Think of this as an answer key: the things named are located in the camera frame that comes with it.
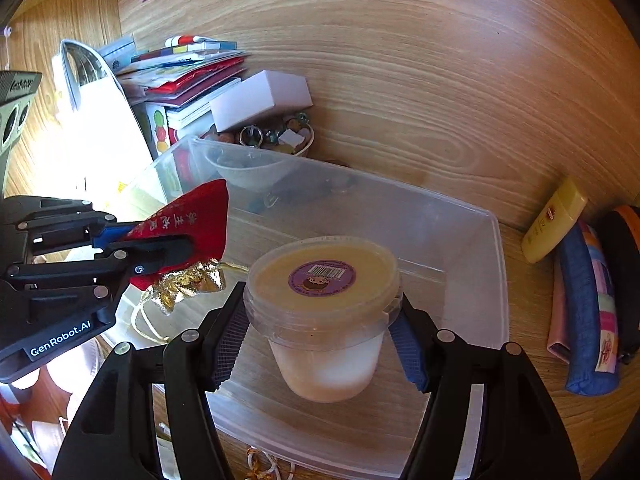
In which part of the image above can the red and gold pouch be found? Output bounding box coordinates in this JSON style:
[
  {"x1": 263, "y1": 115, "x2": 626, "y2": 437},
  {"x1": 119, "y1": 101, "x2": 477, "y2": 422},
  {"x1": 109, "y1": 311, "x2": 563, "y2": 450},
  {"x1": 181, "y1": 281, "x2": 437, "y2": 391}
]
[{"x1": 124, "y1": 179, "x2": 229, "y2": 292}]

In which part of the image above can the cream jar with lid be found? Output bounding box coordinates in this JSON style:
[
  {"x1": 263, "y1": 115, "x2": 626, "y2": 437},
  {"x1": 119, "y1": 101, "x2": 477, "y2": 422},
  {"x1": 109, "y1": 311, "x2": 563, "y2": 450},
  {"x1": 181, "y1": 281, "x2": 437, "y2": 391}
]
[{"x1": 244, "y1": 236, "x2": 402, "y2": 403}]

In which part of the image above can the pink wallet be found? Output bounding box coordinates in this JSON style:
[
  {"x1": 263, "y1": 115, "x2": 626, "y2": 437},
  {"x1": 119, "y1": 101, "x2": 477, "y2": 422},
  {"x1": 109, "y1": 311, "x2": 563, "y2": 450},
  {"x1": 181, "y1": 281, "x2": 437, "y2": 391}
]
[{"x1": 547, "y1": 258, "x2": 570, "y2": 363}]

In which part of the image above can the blue patchwork pencil case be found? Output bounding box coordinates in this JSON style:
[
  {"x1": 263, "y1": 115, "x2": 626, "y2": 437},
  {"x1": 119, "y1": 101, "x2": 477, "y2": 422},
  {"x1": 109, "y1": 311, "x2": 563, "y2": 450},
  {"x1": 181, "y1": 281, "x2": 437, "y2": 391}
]
[{"x1": 559, "y1": 220, "x2": 620, "y2": 396}]

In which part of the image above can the fruit pattern box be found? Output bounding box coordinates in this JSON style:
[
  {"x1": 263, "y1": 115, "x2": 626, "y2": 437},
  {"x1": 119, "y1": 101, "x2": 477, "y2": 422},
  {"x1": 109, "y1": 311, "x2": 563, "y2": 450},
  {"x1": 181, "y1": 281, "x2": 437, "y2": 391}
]
[{"x1": 144, "y1": 102, "x2": 171, "y2": 158}]

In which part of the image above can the white bowl of trinkets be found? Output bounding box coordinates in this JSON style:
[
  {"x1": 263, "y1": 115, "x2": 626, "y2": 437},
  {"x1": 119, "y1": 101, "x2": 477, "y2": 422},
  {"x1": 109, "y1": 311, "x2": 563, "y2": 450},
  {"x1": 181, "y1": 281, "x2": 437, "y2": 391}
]
[{"x1": 198, "y1": 112, "x2": 316, "y2": 192}]

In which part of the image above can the clear plastic storage bin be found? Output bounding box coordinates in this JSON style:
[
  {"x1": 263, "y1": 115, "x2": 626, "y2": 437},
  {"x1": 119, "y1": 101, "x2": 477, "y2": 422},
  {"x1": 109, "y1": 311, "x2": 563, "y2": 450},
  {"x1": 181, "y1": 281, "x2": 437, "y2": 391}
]
[{"x1": 152, "y1": 135, "x2": 510, "y2": 479}]

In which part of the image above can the stack of books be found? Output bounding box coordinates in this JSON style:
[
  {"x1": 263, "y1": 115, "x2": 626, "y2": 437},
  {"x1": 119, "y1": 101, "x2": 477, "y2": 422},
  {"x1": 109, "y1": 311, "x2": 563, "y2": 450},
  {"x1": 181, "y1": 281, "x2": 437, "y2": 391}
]
[{"x1": 101, "y1": 35, "x2": 247, "y2": 144}]

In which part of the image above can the small white box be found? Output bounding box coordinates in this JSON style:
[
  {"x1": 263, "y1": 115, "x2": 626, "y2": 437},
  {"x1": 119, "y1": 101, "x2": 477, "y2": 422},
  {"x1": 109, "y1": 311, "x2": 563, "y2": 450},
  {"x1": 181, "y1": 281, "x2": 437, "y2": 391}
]
[{"x1": 209, "y1": 70, "x2": 314, "y2": 132}]

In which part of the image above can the yellow cosmetic tube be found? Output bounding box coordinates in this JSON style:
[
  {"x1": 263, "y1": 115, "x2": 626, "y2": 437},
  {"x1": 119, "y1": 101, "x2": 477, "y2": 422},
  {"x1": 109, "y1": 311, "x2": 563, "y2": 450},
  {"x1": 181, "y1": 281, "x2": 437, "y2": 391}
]
[{"x1": 521, "y1": 177, "x2": 588, "y2": 263}]

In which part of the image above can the black orange round case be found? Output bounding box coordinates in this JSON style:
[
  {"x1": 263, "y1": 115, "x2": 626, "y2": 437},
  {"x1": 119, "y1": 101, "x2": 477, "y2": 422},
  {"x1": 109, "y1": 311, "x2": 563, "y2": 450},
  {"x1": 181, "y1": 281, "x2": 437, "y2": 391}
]
[{"x1": 596, "y1": 205, "x2": 640, "y2": 364}]

